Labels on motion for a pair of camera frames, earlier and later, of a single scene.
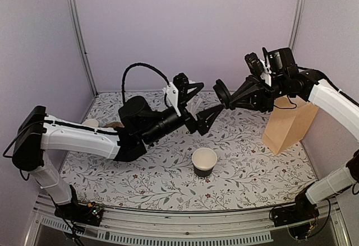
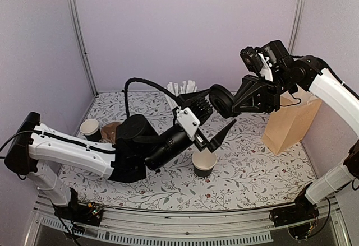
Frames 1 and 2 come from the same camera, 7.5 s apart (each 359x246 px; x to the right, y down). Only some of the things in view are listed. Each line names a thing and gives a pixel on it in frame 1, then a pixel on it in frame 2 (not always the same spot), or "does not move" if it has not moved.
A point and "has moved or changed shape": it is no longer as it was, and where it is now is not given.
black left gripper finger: (205, 118) -> (215, 142)
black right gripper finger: (250, 84) does not move
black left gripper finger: (193, 88) -> (187, 99)
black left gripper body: (155, 133) -> (156, 161)
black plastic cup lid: (222, 93) has moved or changed shape
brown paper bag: (290, 117) does not move
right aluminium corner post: (298, 13) does not move
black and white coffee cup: (203, 160) does not move
